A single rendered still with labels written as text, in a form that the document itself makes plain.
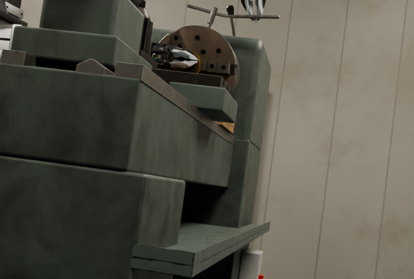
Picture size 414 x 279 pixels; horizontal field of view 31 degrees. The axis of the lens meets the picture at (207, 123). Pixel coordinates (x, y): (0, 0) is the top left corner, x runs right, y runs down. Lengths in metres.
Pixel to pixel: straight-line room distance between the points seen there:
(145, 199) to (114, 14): 0.37
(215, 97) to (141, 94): 0.60
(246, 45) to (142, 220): 1.62
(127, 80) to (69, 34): 0.16
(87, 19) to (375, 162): 3.99
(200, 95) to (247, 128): 0.90
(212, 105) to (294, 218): 3.48
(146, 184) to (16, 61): 0.32
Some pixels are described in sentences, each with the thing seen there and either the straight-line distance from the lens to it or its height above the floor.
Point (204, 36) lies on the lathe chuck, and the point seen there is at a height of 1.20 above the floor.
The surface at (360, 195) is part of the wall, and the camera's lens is 5.26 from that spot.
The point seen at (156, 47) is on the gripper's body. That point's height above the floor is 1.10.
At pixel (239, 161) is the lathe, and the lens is 2.76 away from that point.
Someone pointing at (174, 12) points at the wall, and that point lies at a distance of 5.75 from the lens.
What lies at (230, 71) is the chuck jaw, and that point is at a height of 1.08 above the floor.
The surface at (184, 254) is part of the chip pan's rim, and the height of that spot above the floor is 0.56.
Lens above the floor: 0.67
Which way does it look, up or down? 5 degrees up
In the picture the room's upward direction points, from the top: 8 degrees clockwise
